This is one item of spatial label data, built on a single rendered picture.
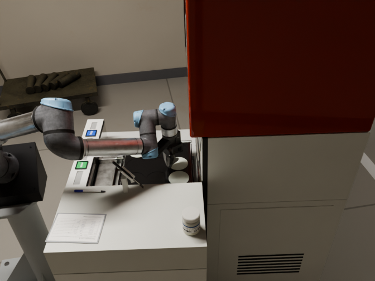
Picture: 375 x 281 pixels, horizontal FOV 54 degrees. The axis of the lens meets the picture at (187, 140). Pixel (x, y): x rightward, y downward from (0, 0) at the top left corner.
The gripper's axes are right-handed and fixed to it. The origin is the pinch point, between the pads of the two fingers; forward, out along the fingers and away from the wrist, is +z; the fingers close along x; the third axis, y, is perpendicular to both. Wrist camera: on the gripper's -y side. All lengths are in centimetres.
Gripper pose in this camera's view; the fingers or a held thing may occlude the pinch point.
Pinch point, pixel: (168, 166)
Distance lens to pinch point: 186.2
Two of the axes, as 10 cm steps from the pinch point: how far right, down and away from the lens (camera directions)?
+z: 0.2, 7.9, 6.1
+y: 8.1, -3.7, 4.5
